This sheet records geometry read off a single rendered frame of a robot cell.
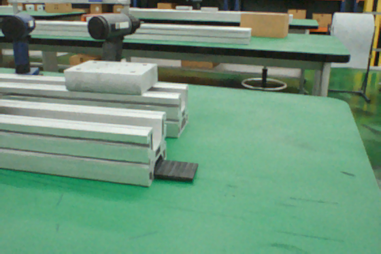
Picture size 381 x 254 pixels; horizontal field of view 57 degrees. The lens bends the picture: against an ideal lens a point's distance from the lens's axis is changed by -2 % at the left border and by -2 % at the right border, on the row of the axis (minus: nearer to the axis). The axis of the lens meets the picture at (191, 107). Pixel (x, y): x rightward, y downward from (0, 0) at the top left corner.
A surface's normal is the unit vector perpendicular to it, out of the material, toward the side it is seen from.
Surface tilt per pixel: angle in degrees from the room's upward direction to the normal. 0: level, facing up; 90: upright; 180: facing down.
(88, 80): 90
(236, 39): 90
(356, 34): 95
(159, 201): 0
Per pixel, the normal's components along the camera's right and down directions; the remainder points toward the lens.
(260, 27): -0.39, 0.29
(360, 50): -0.25, 0.46
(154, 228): 0.01, -0.95
